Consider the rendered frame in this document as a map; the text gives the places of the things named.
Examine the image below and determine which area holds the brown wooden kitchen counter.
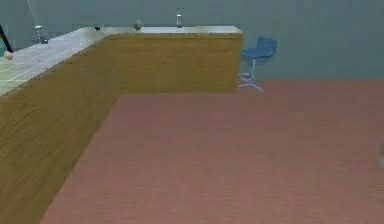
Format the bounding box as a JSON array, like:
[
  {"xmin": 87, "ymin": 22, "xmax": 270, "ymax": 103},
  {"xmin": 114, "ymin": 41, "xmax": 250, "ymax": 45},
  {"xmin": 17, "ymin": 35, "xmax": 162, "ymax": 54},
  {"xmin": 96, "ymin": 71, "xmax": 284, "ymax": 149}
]
[{"xmin": 0, "ymin": 25, "xmax": 243, "ymax": 224}]

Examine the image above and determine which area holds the blue swivel stool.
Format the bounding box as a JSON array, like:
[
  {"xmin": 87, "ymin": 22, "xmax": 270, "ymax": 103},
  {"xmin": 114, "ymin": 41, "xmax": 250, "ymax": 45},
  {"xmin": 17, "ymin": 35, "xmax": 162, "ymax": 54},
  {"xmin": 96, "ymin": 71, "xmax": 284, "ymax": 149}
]
[{"xmin": 237, "ymin": 35, "xmax": 278, "ymax": 93}]

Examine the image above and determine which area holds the silver sink tap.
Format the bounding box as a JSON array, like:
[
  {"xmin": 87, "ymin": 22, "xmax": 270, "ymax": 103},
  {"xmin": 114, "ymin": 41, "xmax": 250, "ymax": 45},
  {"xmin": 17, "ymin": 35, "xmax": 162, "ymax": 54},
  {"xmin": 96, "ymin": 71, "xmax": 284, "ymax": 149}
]
[{"xmin": 34, "ymin": 24, "xmax": 50, "ymax": 45}]

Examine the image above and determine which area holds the black stick utensil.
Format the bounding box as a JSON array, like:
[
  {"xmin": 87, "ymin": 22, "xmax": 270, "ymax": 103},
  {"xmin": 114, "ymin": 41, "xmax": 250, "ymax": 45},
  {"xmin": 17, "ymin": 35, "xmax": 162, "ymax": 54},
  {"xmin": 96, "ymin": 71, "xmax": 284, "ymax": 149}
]
[{"xmin": 0, "ymin": 24, "xmax": 14, "ymax": 54}]

